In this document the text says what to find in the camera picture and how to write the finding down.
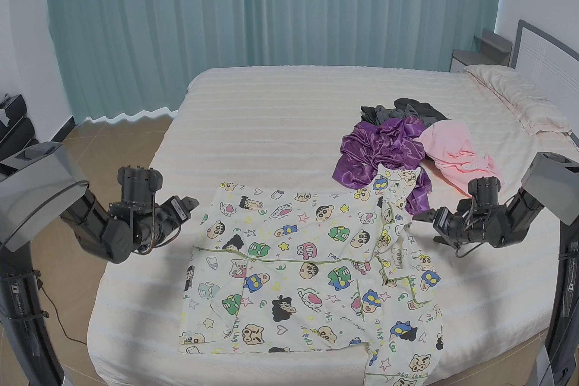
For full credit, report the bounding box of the cream pillow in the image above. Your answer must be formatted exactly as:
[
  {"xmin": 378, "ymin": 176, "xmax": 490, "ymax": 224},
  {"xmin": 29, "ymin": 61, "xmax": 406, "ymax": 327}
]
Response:
[{"xmin": 462, "ymin": 64, "xmax": 571, "ymax": 136}]

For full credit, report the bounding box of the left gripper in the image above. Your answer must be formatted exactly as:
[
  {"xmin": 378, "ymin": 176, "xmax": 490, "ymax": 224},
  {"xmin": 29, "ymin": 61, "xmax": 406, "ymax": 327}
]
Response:
[{"xmin": 145, "ymin": 195, "xmax": 194, "ymax": 247}]

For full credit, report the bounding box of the pink garment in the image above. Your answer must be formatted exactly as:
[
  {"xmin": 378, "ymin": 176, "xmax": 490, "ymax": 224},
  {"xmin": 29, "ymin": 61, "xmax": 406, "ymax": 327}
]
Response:
[{"xmin": 414, "ymin": 120, "xmax": 503, "ymax": 197}]

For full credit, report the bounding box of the white printed pyjama top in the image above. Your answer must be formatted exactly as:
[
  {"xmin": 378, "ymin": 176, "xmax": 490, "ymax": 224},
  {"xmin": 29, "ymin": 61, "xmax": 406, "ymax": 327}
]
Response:
[{"xmin": 178, "ymin": 165, "xmax": 444, "ymax": 386}]

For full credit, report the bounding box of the black chest of drawers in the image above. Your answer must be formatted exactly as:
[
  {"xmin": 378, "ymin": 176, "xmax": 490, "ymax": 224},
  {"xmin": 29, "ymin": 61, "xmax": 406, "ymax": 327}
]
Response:
[{"xmin": 0, "ymin": 94, "xmax": 39, "ymax": 159}]

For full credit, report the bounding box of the purple satin garment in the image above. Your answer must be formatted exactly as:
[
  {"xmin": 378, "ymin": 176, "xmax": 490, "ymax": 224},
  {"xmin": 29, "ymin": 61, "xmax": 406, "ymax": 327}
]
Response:
[{"xmin": 332, "ymin": 117, "xmax": 432, "ymax": 215}]

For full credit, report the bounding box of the black garment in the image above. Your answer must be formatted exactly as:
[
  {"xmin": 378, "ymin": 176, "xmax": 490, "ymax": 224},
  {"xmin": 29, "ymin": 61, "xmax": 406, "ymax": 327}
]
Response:
[{"xmin": 360, "ymin": 98, "xmax": 453, "ymax": 127}]

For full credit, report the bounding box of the grey garment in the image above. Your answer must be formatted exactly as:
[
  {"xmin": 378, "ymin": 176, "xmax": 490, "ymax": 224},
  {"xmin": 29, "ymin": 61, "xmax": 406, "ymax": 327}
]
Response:
[{"xmin": 366, "ymin": 104, "xmax": 426, "ymax": 127}]

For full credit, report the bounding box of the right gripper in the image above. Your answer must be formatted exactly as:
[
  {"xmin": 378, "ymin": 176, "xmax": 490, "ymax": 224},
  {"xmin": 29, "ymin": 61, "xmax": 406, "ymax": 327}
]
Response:
[{"xmin": 432, "ymin": 207, "xmax": 469, "ymax": 245}]

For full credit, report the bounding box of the black cable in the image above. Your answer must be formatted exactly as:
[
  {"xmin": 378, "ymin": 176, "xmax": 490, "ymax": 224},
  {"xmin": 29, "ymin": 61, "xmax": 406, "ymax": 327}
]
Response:
[
  {"xmin": 0, "ymin": 180, "xmax": 90, "ymax": 247},
  {"xmin": 454, "ymin": 235, "xmax": 480, "ymax": 259},
  {"xmin": 38, "ymin": 269, "xmax": 91, "ymax": 345}
]

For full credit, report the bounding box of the bed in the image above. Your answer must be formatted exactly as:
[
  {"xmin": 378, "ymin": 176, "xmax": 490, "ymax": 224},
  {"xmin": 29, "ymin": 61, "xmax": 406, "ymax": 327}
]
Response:
[{"xmin": 86, "ymin": 19, "xmax": 579, "ymax": 386}]

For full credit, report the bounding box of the grey white bedside table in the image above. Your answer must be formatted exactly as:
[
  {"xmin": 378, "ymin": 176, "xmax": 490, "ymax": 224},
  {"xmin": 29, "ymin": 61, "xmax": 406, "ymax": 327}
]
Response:
[{"xmin": 451, "ymin": 29, "xmax": 513, "ymax": 73}]

